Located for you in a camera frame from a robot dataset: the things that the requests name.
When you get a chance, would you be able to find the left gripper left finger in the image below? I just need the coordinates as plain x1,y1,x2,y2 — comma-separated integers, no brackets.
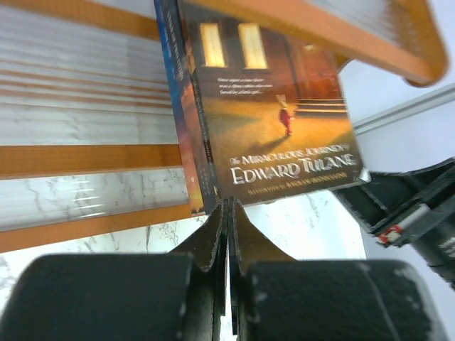
1,204,226,340

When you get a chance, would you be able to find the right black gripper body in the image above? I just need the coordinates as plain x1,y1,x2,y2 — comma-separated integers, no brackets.
334,158,454,286

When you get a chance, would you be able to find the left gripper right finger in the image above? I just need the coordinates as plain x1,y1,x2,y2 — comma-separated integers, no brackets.
227,198,447,340

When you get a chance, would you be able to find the Kate DiCamillo dark book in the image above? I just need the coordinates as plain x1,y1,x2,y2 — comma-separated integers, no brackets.
178,1,369,205

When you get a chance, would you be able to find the Jane Eyre blue book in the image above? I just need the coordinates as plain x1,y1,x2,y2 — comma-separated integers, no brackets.
154,1,205,216

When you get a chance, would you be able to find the A Tale of Two Cities book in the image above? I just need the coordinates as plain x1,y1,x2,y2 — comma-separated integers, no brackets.
178,21,219,214

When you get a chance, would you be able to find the wooden three-tier shelf rack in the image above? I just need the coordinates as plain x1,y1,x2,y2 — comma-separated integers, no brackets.
0,0,449,254

